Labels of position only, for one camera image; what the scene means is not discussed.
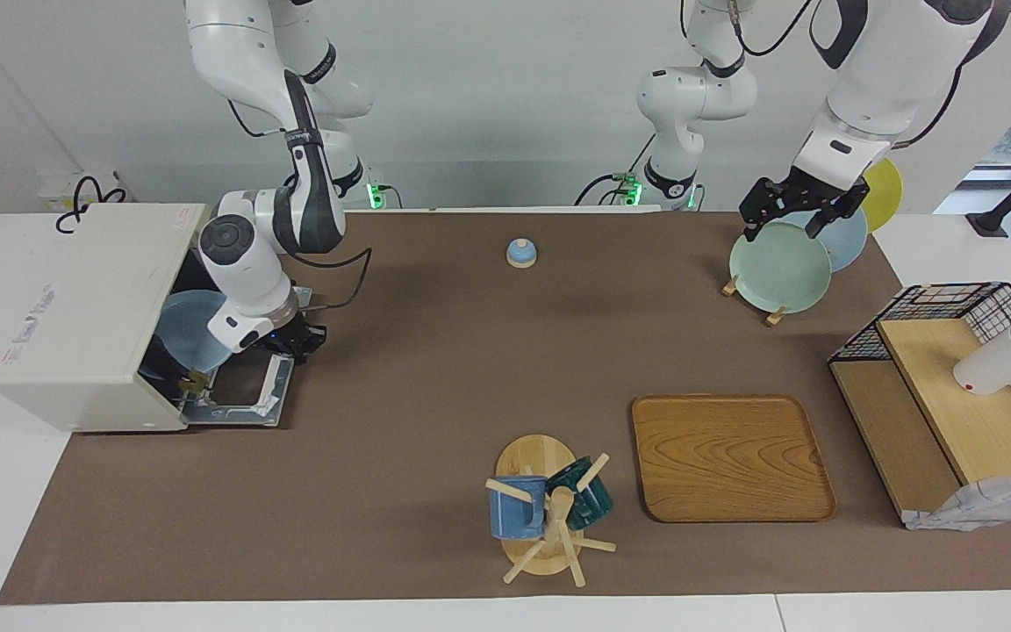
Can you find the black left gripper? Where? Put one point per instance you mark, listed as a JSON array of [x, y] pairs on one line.
[[808, 191]]

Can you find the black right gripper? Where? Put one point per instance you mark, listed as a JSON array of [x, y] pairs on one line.
[[295, 333]]

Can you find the light blue serving plate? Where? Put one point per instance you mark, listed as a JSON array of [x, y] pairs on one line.
[[190, 329]]

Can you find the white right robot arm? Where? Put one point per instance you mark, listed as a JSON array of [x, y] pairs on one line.
[[251, 263]]

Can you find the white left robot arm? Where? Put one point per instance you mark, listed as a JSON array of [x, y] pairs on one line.
[[883, 70]]

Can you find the cream toaster oven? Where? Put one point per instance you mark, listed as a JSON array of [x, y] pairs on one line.
[[93, 298]]

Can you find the pale green plate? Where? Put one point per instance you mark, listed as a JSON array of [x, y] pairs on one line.
[[777, 272]]

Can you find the light blue racked plate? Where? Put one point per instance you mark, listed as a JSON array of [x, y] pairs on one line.
[[849, 241]]

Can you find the wooden plate rack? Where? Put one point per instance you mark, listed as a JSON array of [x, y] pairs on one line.
[[776, 316]]

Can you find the yellow plate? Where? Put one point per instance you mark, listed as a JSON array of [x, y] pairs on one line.
[[885, 189]]

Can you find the green lit base connector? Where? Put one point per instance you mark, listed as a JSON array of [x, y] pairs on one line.
[[630, 189], [376, 195]]

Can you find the brown table mat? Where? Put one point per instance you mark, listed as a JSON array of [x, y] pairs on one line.
[[470, 369]]

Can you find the wooden serving tray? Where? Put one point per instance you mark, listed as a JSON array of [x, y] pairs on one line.
[[734, 456]]

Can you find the small blue lidded jar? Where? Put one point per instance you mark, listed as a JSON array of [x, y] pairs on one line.
[[521, 254]]

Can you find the white cup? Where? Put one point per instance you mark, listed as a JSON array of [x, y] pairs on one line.
[[997, 364]]

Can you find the wooden mug tree stand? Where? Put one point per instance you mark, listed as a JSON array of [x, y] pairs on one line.
[[536, 456]]

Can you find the blue mug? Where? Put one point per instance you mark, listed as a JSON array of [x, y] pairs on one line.
[[514, 513]]

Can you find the white power strip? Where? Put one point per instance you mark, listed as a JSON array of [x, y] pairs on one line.
[[58, 193]]

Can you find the dark green mug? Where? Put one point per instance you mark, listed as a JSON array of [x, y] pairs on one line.
[[589, 500]]

